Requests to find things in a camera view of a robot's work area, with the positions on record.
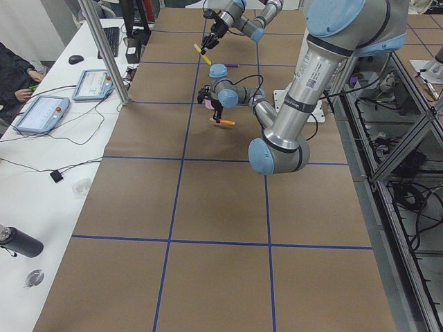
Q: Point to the aluminium frame post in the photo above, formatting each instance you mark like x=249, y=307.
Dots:
x=103, y=46

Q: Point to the pink mesh pen holder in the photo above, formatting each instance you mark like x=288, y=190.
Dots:
x=208, y=104

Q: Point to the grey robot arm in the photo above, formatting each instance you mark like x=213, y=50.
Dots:
x=337, y=30
x=232, y=16

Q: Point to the seated person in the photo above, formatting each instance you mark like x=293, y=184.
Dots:
x=17, y=77

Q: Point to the small black puck device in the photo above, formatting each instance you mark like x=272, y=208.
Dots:
x=56, y=175

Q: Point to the black water bottle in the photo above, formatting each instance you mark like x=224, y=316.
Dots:
x=17, y=242

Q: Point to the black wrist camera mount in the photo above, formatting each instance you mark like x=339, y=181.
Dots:
x=204, y=94

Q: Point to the black keyboard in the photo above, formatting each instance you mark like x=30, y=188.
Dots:
x=113, y=37

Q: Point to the black cardboard box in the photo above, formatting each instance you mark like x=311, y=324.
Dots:
x=133, y=51

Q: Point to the teach pendant tablet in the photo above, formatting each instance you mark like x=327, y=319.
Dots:
x=42, y=115
x=93, y=85

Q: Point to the yellow highlighter pen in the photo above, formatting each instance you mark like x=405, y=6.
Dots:
x=202, y=54

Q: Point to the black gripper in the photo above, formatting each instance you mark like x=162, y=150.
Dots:
x=214, y=28
x=217, y=107

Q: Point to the near teach pendant tablet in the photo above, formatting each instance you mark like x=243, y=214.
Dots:
x=42, y=115

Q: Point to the black computer mouse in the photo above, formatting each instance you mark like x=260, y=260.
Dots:
x=75, y=59

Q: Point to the far teach pendant tablet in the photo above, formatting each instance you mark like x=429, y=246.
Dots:
x=93, y=85

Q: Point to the orange highlighter pen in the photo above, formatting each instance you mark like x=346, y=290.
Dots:
x=222, y=122

